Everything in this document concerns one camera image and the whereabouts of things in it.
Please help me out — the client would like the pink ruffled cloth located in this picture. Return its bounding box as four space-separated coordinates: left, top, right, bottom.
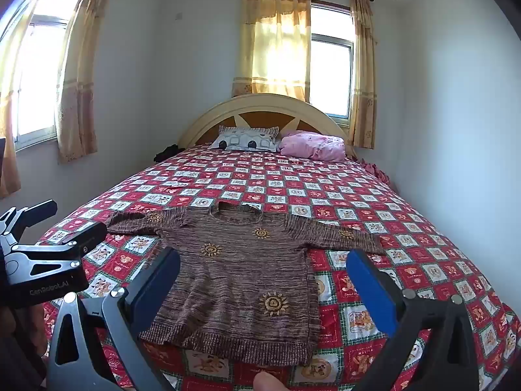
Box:
358 158 393 184

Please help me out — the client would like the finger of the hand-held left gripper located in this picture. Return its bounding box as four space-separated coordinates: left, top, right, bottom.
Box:
0 199 58 245
6 222 108 283

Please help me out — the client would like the yellow curtain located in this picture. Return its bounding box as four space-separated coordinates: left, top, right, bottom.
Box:
55 0 120 164
0 20 25 200
348 0 377 149
232 0 312 102

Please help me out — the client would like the person's right hand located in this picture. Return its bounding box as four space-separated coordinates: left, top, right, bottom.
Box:
252 370 286 391

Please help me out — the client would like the red checkered printed blanket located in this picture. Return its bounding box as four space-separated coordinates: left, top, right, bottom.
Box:
38 143 521 391

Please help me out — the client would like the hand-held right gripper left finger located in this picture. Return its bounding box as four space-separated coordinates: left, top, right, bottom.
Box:
48 246 182 391

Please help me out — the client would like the window behind headboard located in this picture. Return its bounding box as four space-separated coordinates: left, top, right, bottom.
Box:
309 2 354 121

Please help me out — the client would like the cream arched headboard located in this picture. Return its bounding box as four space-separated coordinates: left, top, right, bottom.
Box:
178 94 359 159

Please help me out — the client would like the side window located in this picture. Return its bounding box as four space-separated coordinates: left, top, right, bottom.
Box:
12 0 86 147

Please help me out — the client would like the dark cloth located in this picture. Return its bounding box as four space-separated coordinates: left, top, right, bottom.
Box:
154 144 186 163

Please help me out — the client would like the brown knitted sweater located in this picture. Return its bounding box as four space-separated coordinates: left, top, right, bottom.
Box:
106 203 387 366

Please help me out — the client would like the white patterned pillow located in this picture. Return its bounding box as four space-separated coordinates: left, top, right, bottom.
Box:
208 125 281 153

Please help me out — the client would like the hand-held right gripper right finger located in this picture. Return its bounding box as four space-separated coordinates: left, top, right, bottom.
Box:
346 248 481 391

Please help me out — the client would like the pink pillow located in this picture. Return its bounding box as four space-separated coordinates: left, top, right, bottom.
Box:
279 130 346 163

